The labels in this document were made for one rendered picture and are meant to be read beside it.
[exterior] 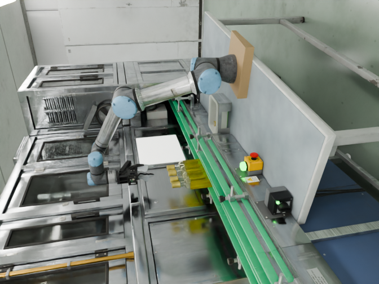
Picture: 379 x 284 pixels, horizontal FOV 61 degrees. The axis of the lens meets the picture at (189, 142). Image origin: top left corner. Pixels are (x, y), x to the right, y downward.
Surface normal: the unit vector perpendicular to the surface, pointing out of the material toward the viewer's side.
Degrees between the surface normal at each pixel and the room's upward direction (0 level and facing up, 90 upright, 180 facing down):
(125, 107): 78
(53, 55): 90
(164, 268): 90
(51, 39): 90
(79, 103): 90
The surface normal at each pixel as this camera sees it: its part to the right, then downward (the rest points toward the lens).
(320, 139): -0.98, 0.10
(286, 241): 0.00, -0.88
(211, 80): 0.27, 0.48
